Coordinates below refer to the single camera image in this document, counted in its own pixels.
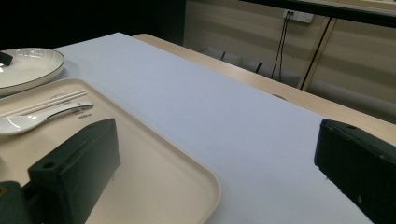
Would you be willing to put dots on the light blue table mat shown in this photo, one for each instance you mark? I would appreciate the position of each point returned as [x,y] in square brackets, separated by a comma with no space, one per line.
[218,124]

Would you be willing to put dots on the white plate with dark rim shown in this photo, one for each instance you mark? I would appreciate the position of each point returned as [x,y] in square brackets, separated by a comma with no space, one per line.
[31,73]

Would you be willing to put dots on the white ceramic spoon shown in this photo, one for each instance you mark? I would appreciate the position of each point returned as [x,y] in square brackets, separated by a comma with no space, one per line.
[15,123]

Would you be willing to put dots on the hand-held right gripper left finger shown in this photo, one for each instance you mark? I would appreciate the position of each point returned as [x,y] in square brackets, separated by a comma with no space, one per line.
[77,168]

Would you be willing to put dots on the white wall power outlet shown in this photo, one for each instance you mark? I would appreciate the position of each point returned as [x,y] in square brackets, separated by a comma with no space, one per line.
[299,16]

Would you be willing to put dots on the white chopstick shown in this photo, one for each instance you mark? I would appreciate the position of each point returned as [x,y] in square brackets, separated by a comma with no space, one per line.
[62,100]
[62,96]

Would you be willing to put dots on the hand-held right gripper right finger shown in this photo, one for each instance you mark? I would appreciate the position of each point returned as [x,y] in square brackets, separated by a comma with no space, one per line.
[361,168]

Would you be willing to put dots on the beige tray with rabbit drawing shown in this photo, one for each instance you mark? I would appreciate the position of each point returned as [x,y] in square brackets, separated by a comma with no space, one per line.
[140,174]

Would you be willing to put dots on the light wooden wall strip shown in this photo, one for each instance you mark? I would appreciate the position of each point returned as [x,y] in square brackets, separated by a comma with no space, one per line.
[322,46]

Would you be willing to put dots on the black horizontal bar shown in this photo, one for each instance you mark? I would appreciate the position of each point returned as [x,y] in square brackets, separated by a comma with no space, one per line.
[358,17]

